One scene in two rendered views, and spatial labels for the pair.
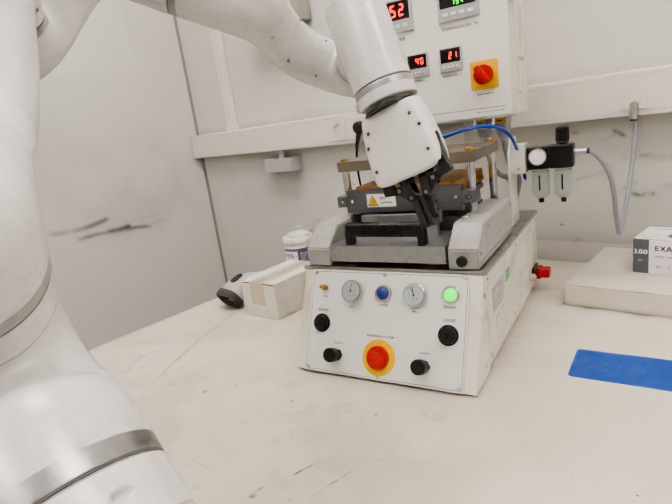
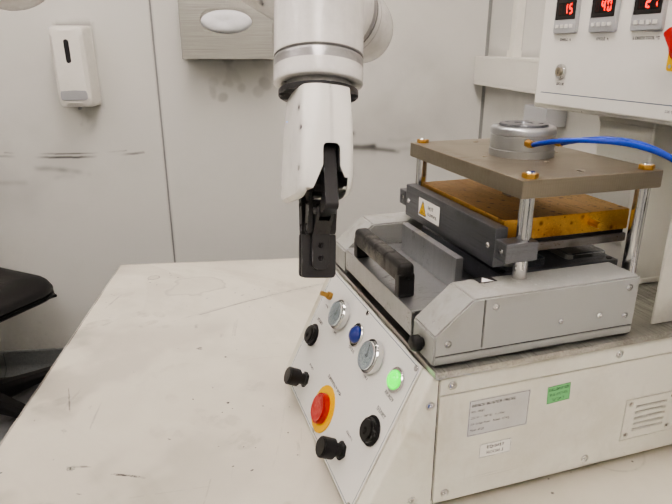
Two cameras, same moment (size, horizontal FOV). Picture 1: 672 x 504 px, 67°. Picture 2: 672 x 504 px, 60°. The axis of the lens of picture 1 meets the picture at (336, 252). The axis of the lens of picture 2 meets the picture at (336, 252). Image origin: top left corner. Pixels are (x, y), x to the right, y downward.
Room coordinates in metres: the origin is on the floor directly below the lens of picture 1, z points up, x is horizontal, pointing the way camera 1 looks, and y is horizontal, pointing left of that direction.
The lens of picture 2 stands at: (0.31, -0.48, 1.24)
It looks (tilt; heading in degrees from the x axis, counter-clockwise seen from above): 19 degrees down; 40
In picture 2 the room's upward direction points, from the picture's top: straight up
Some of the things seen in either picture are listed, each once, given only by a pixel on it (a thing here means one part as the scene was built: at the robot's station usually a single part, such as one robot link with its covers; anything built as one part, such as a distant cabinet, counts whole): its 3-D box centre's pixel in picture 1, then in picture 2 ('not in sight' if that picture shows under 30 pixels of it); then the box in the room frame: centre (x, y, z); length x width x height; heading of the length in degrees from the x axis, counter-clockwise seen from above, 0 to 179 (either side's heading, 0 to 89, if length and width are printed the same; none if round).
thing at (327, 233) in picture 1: (349, 231); (417, 237); (1.03, -0.03, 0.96); 0.25 x 0.05 x 0.07; 148
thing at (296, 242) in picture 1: (300, 256); not in sight; (1.43, 0.10, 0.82); 0.09 x 0.09 x 0.15
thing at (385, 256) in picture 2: (384, 233); (381, 259); (0.86, -0.09, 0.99); 0.15 x 0.02 x 0.04; 58
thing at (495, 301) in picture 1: (436, 283); (502, 354); (1.00, -0.20, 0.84); 0.53 x 0.37 x 0.17; 148
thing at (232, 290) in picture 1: (251, 284); not in sight; (1.34, 0.24, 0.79); 0.20 x 0.08 x 0.08; 136
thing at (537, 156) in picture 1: (548, 165); not in sight; (1.01, -0.44, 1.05); 0.15 x 0.05 x 0.15; 58
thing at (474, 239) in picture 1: (482, 231); (522, 311); (0.88, -0.26, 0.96); 0.26 x 0.05 x 0.07; 148
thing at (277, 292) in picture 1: (284, 287); not in sight; (1.25, 0.14, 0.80); 0.19 x 0.13 x 0.09; 136
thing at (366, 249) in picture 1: (415, 225); (478, 261); (0.98, -0.16, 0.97); 0.30 x 0.22 x 0.08; 148
